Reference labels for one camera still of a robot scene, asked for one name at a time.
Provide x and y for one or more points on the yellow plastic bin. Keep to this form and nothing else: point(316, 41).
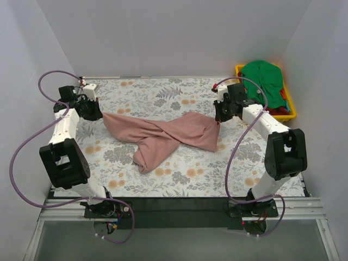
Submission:
point(282, 118)

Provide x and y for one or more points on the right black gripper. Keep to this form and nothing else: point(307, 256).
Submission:
point(219, 111)

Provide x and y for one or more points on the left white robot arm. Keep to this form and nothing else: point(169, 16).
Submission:
point(64, 161)

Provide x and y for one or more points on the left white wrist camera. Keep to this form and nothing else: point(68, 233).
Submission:
point(89, 89)

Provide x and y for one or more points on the pink t shirt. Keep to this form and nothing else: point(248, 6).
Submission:
point(156, 140)

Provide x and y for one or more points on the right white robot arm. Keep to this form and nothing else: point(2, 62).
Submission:
point(285, 154)

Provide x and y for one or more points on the aluminium mounting rail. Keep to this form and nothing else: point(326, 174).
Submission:
point(65, 234)

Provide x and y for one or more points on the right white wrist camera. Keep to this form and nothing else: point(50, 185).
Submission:
point(221, 90)

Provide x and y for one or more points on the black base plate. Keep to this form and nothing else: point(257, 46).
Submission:
point(182, 212)

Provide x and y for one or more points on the green t shirt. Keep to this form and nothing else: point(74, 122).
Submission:
point(269, 78)

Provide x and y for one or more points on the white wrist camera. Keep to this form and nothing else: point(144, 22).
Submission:
point(221, 90)
point(89, 89)

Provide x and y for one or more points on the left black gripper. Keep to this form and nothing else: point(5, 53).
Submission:
point(94, 109)

